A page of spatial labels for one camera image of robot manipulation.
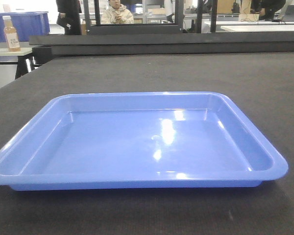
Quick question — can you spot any blue plastic tray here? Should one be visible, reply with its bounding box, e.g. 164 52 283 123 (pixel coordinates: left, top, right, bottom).
0 92 289 191

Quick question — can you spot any seated person in beige hoodie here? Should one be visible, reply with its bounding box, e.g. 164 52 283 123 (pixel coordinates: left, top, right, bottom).
100 0 134 24

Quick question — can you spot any black raised table edge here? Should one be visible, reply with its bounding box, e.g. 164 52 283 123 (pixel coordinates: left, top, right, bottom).
29 31 294 56

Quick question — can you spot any white background table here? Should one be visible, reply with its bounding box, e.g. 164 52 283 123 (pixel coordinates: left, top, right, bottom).
216 21 294 32

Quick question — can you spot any standing person in black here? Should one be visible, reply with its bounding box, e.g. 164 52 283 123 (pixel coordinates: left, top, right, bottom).
56 0 82 35

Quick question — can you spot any blue bin on side table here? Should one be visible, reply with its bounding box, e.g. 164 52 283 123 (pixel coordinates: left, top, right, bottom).
0 11 50 43

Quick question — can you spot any white side table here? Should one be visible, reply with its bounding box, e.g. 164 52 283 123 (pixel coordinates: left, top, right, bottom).
0 47 34 90

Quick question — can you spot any orange juice bottle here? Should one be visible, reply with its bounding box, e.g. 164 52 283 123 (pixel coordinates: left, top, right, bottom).
2 15 21 52

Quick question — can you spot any black metal frame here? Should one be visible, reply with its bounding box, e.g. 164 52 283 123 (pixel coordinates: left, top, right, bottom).
83 0 184 35

